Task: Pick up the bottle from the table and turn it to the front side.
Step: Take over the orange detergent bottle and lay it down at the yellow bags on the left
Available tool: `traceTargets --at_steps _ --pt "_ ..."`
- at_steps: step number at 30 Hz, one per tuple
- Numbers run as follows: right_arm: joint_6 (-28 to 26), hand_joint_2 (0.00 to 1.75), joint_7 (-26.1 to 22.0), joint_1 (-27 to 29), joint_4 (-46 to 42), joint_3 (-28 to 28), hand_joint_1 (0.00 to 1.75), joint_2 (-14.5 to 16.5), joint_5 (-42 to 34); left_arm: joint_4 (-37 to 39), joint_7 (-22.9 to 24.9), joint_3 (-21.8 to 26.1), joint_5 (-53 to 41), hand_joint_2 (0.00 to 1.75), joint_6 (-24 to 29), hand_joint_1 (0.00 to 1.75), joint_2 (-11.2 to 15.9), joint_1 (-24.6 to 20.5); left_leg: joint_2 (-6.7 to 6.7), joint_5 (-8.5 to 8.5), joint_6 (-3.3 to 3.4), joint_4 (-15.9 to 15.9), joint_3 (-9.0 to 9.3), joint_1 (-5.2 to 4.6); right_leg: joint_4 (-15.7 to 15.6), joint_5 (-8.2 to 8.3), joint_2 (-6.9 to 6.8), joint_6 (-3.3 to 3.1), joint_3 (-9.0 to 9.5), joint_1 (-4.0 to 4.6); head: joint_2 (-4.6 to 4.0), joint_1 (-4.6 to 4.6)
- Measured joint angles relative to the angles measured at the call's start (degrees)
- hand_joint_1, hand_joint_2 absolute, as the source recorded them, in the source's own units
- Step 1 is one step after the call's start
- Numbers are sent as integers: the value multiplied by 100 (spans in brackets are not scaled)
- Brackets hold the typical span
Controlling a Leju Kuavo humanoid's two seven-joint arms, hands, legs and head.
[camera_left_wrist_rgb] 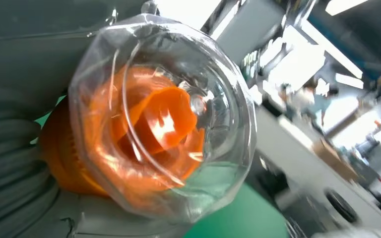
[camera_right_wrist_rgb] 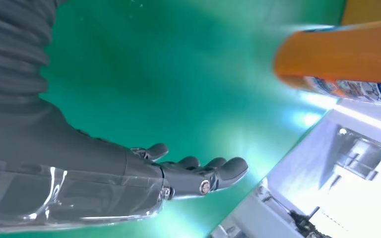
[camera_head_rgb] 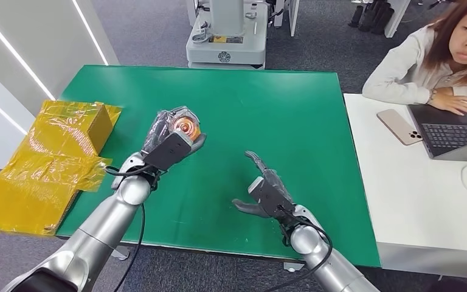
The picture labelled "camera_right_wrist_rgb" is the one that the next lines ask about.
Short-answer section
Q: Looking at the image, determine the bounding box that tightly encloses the green table mat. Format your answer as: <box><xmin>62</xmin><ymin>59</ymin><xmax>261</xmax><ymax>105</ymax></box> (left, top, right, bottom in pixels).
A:
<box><xmin>0</xmin><ymin>0</ymin><xmax>347</xmax><ymax>238</ymax></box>

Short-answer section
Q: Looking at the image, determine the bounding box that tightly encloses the small yellow film-wrapped box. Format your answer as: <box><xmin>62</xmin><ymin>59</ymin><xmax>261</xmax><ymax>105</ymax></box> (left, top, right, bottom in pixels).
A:
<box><xmin>340</xmin><ymin>0</ymin><xmax>381</xmax><ymax>26</ymax></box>

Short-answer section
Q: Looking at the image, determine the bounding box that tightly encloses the white grey machine base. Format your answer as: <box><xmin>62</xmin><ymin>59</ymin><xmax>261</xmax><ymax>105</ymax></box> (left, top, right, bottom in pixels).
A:
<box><xmin>210</xmin><ymin>98</ymin><xmax>381</xmax><ymax>238</ymax></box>

